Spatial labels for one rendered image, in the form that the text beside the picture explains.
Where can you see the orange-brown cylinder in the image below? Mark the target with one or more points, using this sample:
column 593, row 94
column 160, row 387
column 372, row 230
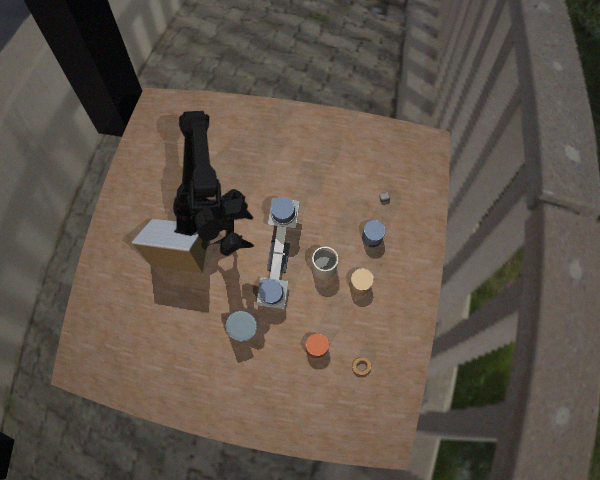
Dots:
column 317, row 345

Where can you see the tan ring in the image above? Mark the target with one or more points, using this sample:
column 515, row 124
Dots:
column 367, row 369

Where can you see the tan cylinder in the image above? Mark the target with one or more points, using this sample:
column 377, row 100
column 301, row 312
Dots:
column 361, row 281

